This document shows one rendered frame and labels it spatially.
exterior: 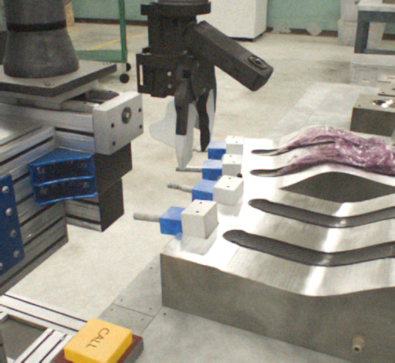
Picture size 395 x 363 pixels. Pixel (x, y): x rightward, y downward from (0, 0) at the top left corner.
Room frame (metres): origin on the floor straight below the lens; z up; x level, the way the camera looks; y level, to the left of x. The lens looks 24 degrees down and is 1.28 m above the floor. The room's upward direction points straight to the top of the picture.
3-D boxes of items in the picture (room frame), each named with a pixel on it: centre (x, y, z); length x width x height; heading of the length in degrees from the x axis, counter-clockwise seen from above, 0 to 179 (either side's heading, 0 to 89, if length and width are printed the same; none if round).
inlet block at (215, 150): (1.04, -0.03, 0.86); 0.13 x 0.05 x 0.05; 83
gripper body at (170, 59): (0.66, 0.03, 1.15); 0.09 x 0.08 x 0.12; 66
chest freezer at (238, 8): (7.74, -0.20, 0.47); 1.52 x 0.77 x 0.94; 70
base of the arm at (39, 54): (1.03, 0.32, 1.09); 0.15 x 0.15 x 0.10
